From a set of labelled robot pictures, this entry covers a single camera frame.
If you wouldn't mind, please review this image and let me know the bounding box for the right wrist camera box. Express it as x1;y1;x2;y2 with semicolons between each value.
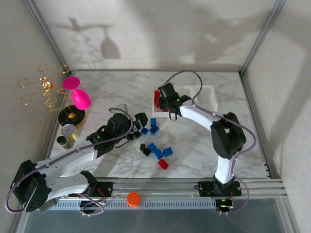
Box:
157;83;176;99

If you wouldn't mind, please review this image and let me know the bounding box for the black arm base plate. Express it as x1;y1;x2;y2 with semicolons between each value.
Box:
93;182;114;198
194;181;242;197

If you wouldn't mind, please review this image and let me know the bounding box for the small dark bottle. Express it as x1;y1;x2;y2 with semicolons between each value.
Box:
56;135;71;149

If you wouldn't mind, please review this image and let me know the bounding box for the orange plastic cap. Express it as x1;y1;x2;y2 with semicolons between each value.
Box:
126;192;141;208

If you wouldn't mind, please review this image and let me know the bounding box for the pink wine glass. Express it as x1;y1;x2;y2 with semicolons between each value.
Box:
62;75;92;110

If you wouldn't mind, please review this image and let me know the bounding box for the small circuit board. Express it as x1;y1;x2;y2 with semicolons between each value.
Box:
216;198;236;210

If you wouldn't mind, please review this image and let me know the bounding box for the gold wire glass rack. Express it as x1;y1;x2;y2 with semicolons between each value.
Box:
17;63;87;127

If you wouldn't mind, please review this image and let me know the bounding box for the white plastic bin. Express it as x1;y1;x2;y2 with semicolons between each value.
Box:
194;84;218;115
152;86;175;117

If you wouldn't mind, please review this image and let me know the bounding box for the grey aluminium frame post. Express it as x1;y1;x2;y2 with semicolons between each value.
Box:
23;0;73;75
239;0;286;76

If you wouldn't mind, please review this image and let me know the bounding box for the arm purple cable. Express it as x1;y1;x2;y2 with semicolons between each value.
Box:
166;69;257;216
4;108;134;216

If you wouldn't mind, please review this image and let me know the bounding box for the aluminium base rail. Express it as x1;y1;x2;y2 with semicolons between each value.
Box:
93;178;285;201

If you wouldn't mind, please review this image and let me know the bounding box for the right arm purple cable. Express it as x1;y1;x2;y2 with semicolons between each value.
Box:
166;69;257;216

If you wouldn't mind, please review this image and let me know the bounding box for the glass jar silver lid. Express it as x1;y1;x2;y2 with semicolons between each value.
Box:
60;123;80;143

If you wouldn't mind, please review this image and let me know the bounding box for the grey aluminium frame beam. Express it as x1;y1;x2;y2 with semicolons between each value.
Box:
239;71;302;233
14;72;73;233

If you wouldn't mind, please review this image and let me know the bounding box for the grey slotted cable duct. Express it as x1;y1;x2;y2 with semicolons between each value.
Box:
52;200;217;211

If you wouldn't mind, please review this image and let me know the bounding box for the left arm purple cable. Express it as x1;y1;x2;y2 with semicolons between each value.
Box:
4;108;134;216

